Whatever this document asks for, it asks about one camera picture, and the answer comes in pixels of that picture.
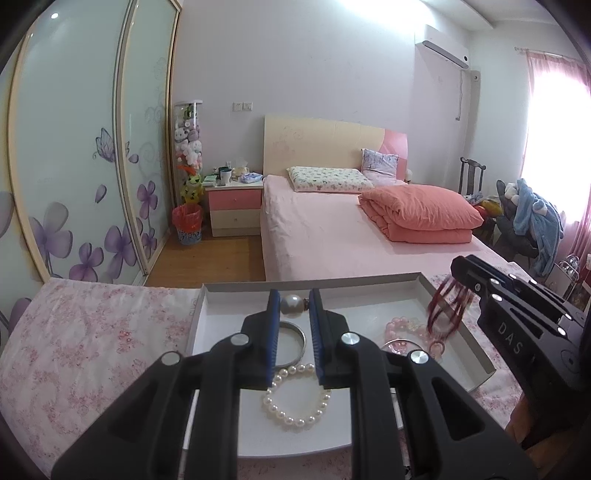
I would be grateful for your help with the grey pearl stud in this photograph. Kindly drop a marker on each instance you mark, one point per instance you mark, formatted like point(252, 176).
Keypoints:
point(291, 304)

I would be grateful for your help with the plush toy display tower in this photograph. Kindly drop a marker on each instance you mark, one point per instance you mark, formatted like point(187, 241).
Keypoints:
point(189, 147)

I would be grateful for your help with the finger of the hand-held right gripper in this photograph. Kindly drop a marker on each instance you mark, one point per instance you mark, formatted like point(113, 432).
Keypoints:
point(508, 300)
point(517, 279)

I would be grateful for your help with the person's right forearm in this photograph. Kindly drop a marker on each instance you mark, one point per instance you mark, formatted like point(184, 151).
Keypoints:
point(519, 427)

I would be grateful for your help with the pink curtain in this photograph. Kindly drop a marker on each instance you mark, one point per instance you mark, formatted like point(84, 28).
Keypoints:
point(554, 138)

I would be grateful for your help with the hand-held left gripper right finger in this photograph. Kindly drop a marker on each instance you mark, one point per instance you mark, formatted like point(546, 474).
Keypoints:
point(318, 341)

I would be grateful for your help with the floral sliding door wardrobe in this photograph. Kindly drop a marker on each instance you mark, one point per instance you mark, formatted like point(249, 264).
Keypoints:
point(69, 161)

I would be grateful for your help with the blue folded cloth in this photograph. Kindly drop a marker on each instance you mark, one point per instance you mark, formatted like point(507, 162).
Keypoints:
point(251, 178)

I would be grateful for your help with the grey office chair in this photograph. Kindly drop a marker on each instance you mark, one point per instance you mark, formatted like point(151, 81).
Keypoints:
point(512, 230)

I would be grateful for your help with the white floral pillow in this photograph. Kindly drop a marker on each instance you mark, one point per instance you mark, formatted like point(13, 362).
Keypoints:
point(328, 179)

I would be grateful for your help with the blue plush garment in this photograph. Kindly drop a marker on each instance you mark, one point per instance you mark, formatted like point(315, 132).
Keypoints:
point(535, 221)

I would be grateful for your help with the wall switch plate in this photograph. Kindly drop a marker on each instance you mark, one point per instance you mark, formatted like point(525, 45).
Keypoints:
point(242, 106)

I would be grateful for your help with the pink and cream nightstand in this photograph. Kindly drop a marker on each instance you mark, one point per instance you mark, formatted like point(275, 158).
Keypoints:
point(233, 210)

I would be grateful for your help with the grey cardboard box tray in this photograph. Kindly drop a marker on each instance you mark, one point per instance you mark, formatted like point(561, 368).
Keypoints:
point(221, 323)

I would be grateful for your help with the folded orange quilt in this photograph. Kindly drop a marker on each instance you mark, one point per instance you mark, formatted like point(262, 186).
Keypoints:
point(420, 212)

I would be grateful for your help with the cream and pink headboard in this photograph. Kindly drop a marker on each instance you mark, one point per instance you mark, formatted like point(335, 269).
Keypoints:
point(314, 143)

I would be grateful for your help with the air conditioner pipe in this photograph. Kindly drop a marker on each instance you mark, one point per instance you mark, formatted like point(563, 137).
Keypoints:
point(460, 94)

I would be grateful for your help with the white air conditioner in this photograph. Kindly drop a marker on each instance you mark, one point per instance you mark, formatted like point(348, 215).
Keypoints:
point(443, 46)

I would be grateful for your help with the pink floral tablecloth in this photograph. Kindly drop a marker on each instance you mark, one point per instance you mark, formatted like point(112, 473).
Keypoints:
point(92, 346)

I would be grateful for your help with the colourful clothes pile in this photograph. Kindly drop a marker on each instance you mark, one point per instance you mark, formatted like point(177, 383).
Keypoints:
point(485, 205)

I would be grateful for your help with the small lavender pillow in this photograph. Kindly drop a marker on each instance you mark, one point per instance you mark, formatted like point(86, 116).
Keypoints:
point(379, 164)

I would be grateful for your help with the white mug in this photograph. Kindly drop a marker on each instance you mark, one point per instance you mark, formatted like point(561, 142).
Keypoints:
point(225, 176)

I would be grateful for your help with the bed with pink sheet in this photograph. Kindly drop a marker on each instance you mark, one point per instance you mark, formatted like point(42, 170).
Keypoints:
point(323, 230)

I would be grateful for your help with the dark wooden chair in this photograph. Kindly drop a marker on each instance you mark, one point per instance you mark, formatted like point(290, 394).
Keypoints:
point(471, 173)

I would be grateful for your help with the thin silver bangle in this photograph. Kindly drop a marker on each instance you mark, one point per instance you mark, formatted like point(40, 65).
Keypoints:
point(401, 341)

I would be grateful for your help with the bin with red bag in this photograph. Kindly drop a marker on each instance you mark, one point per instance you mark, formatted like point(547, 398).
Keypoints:
point(187, 224)

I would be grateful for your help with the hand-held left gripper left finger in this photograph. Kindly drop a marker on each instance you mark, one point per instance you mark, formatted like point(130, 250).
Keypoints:
point(273, 341)

